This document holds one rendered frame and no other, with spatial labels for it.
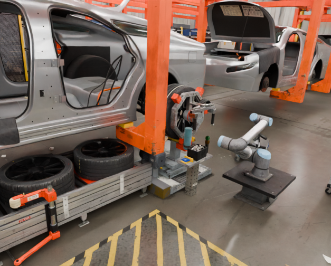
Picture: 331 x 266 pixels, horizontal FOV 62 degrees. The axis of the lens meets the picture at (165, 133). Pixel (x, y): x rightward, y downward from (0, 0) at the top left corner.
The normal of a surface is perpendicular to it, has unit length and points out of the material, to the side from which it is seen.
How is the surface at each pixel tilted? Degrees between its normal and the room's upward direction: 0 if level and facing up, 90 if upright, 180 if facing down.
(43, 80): 89
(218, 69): 86
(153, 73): 90
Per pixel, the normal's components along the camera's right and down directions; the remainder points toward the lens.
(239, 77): -0.27, 0.32
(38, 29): 0.70, 0.07
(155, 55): -0.70, 0.21
